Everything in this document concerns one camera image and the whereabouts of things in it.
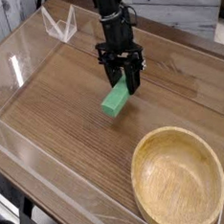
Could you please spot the light wooden bowl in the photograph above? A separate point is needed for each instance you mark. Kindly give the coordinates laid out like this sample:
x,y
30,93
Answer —
x,y
177,178

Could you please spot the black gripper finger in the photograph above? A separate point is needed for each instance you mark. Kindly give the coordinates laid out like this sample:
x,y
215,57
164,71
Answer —
x,y
113,72
132,76

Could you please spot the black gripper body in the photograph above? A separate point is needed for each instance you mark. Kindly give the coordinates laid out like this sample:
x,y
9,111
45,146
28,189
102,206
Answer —
x,y
119,46

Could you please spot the clear acrylic barrier wall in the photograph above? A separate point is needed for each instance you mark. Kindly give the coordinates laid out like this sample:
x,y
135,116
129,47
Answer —
x,y
62,151

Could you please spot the green rectangular block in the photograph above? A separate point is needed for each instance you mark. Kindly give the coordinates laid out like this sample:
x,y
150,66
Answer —
x,y
115,100

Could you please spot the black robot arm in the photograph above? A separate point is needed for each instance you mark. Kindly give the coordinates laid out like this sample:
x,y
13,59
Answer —
x,y
109,6

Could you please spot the clear acrylic corner bracket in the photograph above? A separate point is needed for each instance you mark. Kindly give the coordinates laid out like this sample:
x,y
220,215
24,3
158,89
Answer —
x,y
61,30

